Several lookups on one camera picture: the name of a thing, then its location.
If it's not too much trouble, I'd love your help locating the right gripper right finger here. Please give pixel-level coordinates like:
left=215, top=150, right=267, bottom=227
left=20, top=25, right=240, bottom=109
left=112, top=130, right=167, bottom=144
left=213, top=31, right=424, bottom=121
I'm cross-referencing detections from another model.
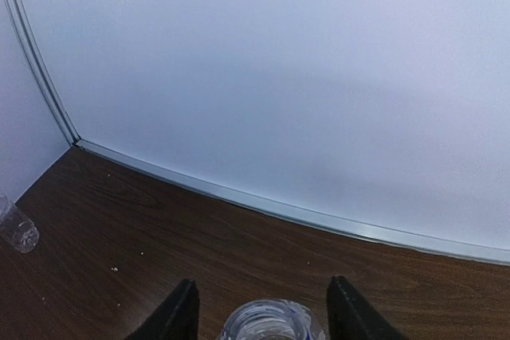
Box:
left=326, top=276, right=407, bottom=340

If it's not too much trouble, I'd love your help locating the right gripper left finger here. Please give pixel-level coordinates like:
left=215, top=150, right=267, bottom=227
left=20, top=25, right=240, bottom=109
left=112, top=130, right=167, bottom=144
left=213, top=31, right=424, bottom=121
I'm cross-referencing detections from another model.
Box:
left=135, top=279, right=199, bottom=340

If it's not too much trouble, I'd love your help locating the Pepsi bottle blue label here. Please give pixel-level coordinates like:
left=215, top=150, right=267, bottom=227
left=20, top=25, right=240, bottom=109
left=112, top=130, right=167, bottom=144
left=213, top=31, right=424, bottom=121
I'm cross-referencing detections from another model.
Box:
left=218, top=299, right=326, bottom=340

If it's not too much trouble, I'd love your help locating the clear bottle white cap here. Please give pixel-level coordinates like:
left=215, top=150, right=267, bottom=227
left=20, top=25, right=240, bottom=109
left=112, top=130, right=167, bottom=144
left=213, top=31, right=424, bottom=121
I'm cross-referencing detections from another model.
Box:
left=1, top=193, right=40, bottom=254

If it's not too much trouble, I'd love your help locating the back aluminium baseboard rail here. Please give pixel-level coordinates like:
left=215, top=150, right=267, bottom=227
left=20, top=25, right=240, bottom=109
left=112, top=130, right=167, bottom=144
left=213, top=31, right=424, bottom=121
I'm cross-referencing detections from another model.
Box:
left=75, top=137, right=510, bottom=266

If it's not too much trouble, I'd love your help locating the left aluminium frame post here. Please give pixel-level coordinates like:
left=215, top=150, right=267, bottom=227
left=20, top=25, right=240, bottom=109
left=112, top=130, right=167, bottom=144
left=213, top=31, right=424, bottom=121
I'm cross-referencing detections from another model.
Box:
left=4, top=0, right=80, bottom=147

